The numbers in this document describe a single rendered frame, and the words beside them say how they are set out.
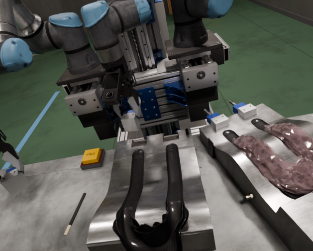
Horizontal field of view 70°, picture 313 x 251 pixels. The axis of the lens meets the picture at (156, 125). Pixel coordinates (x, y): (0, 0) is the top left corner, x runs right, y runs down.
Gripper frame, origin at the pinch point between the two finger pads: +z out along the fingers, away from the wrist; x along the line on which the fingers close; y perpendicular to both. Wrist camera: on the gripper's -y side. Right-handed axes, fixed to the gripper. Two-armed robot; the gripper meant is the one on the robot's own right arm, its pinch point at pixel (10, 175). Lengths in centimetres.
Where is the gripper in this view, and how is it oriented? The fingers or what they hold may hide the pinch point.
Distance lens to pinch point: 81.2
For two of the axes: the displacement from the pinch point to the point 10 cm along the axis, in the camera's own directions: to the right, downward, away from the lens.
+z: 2.2, 7.8, 5.9
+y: -4.6, -4.5, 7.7
